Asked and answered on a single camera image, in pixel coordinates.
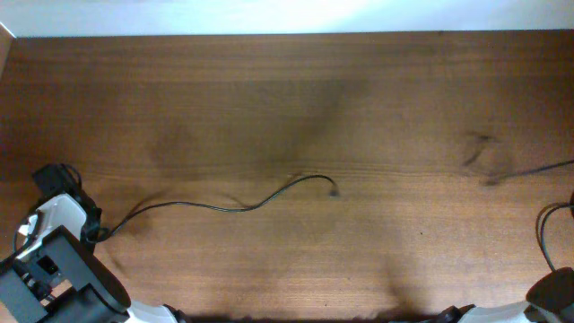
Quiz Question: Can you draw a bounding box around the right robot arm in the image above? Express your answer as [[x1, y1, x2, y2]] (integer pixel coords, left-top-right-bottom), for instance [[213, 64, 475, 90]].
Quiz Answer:
[[430, 267, 573, 323]]

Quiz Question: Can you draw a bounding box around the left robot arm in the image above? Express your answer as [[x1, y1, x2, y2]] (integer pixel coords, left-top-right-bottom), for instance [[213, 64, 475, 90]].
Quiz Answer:
[[1, 164, 186, 323]]

